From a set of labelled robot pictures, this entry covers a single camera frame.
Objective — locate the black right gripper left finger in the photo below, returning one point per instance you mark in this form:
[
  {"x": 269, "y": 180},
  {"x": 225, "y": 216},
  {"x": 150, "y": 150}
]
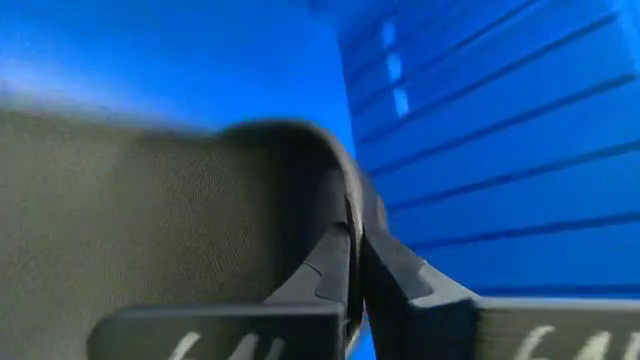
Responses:
[{"x": 310, "y": 320}]

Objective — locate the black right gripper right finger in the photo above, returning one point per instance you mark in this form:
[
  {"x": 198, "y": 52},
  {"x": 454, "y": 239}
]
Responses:
[{"x": 430, "y": 325}]

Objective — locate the black foam slide sandal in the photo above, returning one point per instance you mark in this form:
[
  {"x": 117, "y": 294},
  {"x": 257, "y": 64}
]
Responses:
[{"x": 150, "y": 225}]

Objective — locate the blue plastic bin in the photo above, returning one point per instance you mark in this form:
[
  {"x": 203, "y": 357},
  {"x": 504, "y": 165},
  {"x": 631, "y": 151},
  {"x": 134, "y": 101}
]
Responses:
[{"x": 500, "y": 150}]

